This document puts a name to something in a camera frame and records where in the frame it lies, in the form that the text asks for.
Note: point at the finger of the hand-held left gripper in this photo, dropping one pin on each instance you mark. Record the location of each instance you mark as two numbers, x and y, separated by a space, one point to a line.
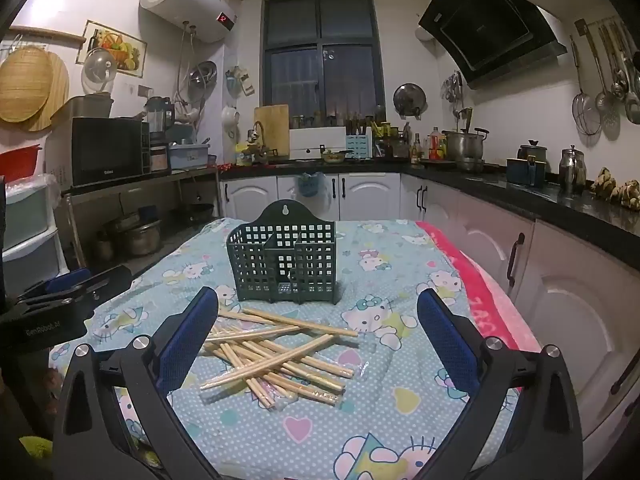
67 280
107 280

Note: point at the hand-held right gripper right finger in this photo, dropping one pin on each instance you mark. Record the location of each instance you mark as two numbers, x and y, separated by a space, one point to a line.
445 340

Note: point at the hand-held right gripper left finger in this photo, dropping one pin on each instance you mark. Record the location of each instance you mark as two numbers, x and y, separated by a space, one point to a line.
187 340

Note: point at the bunch of wooden chopsticks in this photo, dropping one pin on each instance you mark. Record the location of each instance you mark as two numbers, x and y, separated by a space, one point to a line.
280 357

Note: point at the green plastic utensil basket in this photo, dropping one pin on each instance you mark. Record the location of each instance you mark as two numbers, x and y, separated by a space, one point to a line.
305 217

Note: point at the person's left forearm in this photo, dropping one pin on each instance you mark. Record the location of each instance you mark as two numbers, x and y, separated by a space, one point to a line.
37 450

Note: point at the plastic drawer unit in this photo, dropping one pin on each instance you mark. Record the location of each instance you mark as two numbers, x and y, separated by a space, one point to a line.
25 240

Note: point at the pink blanket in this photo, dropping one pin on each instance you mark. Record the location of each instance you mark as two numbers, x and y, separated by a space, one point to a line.
470 280

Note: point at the cartoon cat print bedsheet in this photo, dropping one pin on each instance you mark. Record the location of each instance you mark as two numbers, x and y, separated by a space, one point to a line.
390 260

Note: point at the steel shelf rack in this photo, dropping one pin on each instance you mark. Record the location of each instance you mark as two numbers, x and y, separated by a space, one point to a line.
150 176

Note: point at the black wok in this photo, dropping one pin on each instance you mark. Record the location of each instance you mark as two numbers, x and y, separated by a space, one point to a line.
195 209

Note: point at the red basin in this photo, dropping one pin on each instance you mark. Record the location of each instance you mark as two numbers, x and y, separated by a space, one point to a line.
20 162

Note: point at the black microwave oven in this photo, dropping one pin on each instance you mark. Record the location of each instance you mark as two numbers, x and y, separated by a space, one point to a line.
105 152

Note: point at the jar of grains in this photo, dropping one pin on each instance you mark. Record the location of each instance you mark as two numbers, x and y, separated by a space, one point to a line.
159 159

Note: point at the light blue dish box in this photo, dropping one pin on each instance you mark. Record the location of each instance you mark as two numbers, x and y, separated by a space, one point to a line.
187 156

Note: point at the white lower kitchen cabinets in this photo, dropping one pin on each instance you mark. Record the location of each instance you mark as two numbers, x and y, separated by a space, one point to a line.
370 195

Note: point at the blender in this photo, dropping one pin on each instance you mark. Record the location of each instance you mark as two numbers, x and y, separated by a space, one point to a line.
159 117

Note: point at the yellow bottle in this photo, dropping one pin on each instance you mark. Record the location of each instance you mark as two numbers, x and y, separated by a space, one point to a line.
243 157

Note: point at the blue pot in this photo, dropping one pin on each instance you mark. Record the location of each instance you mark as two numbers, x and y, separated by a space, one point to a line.
525 172

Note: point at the black kitchen countertop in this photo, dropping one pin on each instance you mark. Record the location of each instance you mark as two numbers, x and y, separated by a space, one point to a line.
575 205

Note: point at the round wooden board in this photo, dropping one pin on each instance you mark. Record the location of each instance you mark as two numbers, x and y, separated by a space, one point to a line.
60 90

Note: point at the brown sauce bottle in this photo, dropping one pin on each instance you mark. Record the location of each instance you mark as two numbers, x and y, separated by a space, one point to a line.
416 150

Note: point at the steel stockpot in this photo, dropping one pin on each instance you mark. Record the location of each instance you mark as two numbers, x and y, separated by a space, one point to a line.
462 147

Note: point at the blue plastic bag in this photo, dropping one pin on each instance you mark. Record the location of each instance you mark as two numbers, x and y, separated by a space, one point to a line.
310 185

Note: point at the round bamboo tray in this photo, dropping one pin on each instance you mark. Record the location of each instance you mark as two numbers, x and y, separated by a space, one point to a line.
25 85

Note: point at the white kettle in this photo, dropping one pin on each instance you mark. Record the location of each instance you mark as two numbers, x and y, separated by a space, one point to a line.
231 120

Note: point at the glass pot lid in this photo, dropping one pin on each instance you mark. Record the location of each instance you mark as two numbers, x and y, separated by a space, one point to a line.
99 72

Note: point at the steel lidded pot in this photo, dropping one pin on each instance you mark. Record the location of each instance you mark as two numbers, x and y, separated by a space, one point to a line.
532 151

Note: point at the steel faucet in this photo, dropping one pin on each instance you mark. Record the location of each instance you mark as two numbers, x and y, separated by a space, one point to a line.
256 132

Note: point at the steel kettle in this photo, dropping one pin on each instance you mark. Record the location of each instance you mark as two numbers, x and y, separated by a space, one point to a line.
572 170

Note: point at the light blue knife block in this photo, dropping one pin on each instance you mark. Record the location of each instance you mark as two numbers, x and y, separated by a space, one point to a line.
360 145

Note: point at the bowl of food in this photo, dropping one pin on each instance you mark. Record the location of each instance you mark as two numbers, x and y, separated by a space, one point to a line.
332 156

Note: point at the wooden spoon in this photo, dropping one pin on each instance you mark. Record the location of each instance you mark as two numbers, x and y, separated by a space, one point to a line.
465 120

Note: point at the rectangular wooden cutting board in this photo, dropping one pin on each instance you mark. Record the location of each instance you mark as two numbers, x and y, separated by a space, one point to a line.
272 130

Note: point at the hanging steel bowl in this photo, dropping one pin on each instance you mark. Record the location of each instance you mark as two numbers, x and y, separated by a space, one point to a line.
202 75

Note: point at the hanging light blue holder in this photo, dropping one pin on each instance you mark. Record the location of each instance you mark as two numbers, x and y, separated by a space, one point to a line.
234 82

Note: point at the steel pot lid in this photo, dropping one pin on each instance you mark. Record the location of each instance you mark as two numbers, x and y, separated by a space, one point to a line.
409 99

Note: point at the row of spice jars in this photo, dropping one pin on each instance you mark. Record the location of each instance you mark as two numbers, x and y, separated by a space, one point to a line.
300 121

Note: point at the wooden rolling pin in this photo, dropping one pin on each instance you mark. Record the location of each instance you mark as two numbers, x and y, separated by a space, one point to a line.
50 34

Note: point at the rack of hanging kitchen tools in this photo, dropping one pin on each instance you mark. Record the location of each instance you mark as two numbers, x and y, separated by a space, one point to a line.
452 90

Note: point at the steel slotted spoon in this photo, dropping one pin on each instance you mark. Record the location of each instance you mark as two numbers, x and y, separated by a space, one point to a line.
611 120

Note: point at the dark framed window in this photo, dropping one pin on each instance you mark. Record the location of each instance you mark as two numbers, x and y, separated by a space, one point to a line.
320 80

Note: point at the white water heater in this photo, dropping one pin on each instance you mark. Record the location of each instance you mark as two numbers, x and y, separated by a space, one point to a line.
185 0

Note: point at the hanging steel spoon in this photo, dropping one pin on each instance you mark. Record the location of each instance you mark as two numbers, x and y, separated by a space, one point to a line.
631 110

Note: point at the black range hood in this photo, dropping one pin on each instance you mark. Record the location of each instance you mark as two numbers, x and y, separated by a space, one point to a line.
490 25

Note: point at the fruit wall poster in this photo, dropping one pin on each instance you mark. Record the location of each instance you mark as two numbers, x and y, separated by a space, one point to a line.
115 47

